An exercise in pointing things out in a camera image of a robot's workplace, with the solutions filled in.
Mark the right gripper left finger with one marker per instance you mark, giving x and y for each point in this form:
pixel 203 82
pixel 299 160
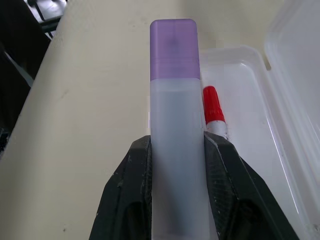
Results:
pixel 125 187

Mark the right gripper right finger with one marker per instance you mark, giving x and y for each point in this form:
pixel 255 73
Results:
pixel 237 195

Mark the white plastic case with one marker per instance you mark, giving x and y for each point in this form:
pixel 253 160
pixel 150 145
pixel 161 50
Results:
pixel 250 112

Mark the purple capped clear tube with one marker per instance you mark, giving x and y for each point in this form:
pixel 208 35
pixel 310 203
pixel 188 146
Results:
pixel 175 125

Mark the red and white marker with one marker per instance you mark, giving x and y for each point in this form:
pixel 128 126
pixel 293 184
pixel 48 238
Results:
pixel 212 107

